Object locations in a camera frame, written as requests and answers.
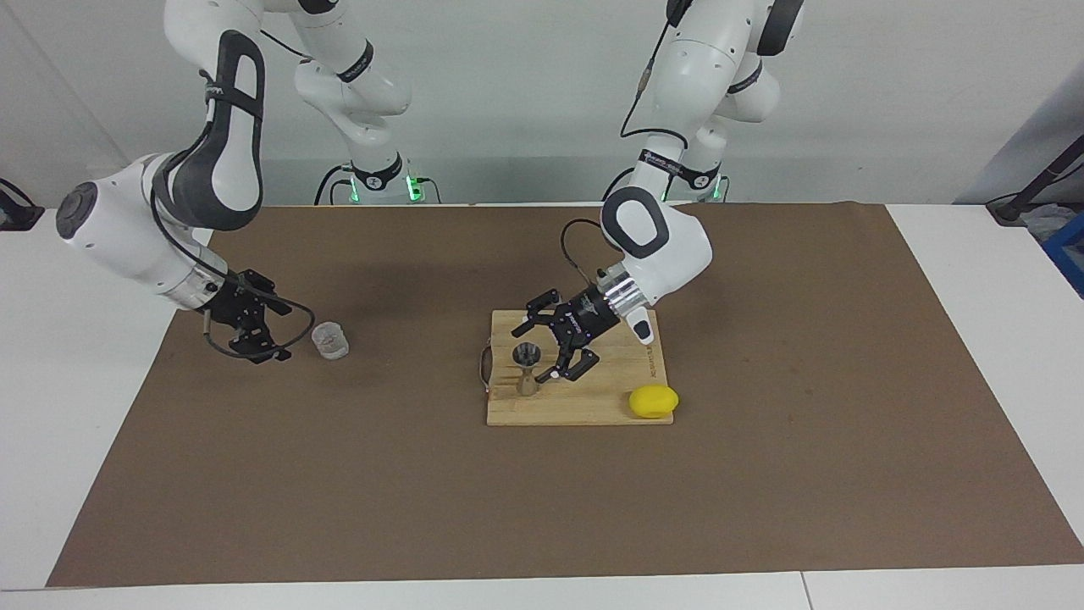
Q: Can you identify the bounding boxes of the black clamp stand base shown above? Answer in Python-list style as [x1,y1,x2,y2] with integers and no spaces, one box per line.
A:
[0,178,45,231]

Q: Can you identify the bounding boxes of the crumpled clear plastic bag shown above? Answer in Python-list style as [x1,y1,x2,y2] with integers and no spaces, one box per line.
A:
[1020,203,1066,243]

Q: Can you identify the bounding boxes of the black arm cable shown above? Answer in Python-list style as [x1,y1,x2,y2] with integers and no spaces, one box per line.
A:
[151,30,316,361]
[561,0,691,280]

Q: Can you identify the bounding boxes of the steel double jigger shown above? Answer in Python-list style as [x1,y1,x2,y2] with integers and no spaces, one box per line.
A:
[513,343,543,399]

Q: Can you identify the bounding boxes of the small clear glass cup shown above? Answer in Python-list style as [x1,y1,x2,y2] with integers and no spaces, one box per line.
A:
[311,321,351,362]

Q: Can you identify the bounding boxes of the black tripod pole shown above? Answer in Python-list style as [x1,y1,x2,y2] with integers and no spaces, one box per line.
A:
[987,136,1084,225]

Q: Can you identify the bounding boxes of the yellow lemon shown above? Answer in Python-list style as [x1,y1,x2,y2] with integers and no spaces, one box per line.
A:
[628,384,680,420]

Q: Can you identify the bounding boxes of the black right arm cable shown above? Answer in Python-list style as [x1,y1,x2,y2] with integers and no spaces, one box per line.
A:
[151,30,316,361]

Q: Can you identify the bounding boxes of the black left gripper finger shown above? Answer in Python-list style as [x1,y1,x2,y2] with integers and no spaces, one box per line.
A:
[541,338,601,383]
[512,289,562,336]

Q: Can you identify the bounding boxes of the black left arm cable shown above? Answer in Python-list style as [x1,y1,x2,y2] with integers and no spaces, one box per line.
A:
[561,0,691,280]

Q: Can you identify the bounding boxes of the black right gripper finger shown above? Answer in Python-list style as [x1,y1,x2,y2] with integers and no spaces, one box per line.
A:
[228,325,291,364]
[253,279,294,319]

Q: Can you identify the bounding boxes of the black base power cable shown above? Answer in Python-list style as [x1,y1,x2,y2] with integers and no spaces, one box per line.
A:
[315,165,357,206]
[601,165,644,202]

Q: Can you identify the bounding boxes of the wooden cutting board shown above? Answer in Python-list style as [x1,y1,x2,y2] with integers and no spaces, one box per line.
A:
[478,309,676,427]

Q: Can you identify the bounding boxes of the brown table mat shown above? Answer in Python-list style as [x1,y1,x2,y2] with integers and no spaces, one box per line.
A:
[47,203,1084,588]

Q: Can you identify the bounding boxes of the blue plastic crate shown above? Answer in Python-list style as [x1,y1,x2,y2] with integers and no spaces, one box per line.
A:
[1042,212,1084,297]

